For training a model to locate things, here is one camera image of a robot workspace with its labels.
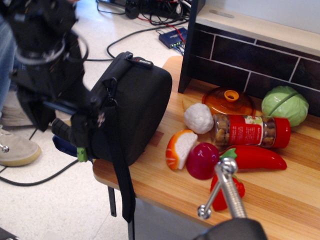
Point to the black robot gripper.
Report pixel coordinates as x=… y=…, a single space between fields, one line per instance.
x=53 y=80

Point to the black zipper bag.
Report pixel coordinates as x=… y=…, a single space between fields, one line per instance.
x=134 y=95

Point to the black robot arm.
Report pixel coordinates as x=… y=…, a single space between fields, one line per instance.
x=52 y=16

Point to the green zipper pull tag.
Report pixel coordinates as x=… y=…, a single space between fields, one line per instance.
x=81 y=154

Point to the beige sneaker lower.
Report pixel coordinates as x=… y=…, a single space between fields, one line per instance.
x=16 y=151

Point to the beige sneaker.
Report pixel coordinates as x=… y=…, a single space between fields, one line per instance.
x=16 y=151
x=12 y=112

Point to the beige sneaker upper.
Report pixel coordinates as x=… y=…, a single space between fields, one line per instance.
x=12 y=112

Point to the black table leg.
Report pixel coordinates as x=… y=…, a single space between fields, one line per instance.
x=112 y=201

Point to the toy shrimp sushi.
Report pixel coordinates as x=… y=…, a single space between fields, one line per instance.
x=179 y=147

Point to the person right leg jeans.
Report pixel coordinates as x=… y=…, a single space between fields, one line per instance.
x=7 y=56

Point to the toy ice cream cone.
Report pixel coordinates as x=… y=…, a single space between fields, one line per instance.
x=186 y=103

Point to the white toy garlic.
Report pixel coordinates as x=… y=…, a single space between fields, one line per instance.
x=198 y=118

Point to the purple toy onion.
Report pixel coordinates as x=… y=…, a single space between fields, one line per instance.
x=202 y=160

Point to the nut jar red lid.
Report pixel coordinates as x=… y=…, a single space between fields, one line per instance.
x=262 y=131

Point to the orange glass pot lid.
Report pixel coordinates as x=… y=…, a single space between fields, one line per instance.
x=222 y=100

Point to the dark brick backsplash shelf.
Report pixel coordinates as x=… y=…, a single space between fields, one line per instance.
x=231 y=49

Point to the red toy strawberry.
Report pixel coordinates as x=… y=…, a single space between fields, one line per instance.
x=219 y=204

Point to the red toy chili pepper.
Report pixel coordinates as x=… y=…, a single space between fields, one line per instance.
x=254 y=157

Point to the black clamp base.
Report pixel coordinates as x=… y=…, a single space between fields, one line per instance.
x=235 y=229

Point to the green toy cabbage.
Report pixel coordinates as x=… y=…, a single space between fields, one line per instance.
x=285 y=102

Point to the blue black clamp handle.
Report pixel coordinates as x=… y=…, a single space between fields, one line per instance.
x=61 y=132

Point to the blue network switch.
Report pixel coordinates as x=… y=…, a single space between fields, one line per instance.
x=174 y=38

